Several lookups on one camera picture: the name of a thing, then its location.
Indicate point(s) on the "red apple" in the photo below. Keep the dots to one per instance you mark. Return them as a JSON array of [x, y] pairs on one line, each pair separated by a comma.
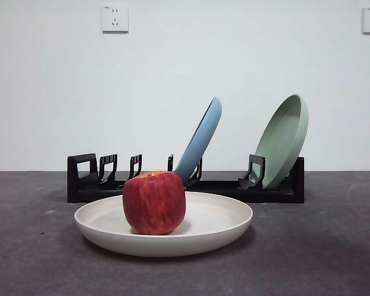
[[154, 203]]

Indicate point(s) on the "cream yellow plate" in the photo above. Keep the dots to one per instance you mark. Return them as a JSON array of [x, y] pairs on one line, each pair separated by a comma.
[[216, 222]]

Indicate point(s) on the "blue plate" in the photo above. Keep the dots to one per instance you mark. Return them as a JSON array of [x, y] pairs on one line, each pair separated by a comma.
[[203, 135]]

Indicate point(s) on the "black plate rack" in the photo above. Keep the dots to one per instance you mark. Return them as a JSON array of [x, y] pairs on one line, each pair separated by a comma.
[[259, 195]]

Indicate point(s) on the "pale green plate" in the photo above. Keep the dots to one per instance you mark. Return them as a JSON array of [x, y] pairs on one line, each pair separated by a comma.
[[280, 142]]

